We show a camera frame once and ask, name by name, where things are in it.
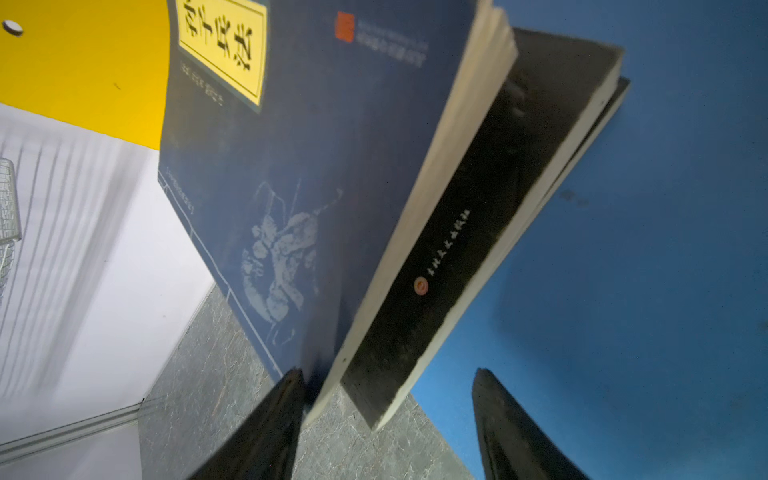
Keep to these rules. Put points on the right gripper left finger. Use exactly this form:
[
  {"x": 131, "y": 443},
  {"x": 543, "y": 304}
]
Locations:
[{"x": 265, "y": 444}]

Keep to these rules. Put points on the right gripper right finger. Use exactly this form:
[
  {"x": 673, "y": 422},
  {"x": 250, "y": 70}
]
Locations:
[{"x": 512, "y": 445}]

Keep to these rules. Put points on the blue book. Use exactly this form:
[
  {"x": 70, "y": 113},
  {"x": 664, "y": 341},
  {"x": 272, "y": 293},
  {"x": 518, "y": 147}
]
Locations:
[{"x": 305, "y": 145}]

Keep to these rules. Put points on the black wolf-eyes book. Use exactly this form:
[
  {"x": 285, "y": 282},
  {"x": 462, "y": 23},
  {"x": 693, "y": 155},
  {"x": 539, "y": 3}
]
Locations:
[{"x": 516, "y": 165}]

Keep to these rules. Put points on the black book orange title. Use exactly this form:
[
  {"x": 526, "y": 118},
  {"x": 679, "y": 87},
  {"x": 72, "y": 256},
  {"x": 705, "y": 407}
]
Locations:
[{"x": 545, "y": 60}]

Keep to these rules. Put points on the yellow pink blue shelf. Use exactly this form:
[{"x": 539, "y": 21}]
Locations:
[{"x": 629, "y": 321}]

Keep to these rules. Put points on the white wire wall rack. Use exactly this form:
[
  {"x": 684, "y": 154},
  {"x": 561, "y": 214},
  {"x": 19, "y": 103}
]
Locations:
[{"x": 11, "y": 232}]

